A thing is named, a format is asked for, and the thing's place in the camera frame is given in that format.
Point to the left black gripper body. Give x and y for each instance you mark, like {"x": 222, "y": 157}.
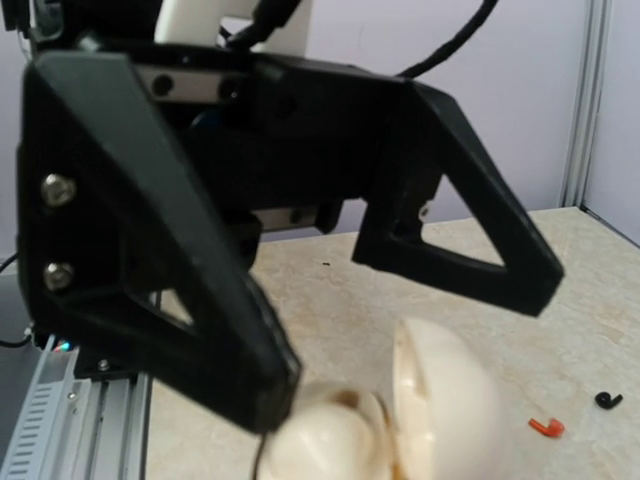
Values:
{"x": 267, "y": 132}

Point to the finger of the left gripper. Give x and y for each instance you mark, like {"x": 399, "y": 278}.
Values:
{"x": 439, "y": 212}
{"x": 122, "y": 251}

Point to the white earbud charging case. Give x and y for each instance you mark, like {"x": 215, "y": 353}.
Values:
{"x": 445, "y": 419}

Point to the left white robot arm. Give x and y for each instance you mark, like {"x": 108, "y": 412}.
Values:
{"x": 253, "y": 27}

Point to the black ear hook far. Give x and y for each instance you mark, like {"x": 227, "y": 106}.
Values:
{"x": 606, "y": 401}

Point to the red ear hook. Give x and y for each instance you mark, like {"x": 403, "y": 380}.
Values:
{"x": 552, "y": 429}

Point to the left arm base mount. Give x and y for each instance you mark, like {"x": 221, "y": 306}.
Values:
{"x": 96, "y": 367}

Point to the right aluminium frame post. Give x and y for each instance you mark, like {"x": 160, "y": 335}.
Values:
{"x": 587, "y": 101}

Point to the front aluminium rail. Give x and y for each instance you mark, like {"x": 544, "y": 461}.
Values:
{"x": 73, "y": 428}

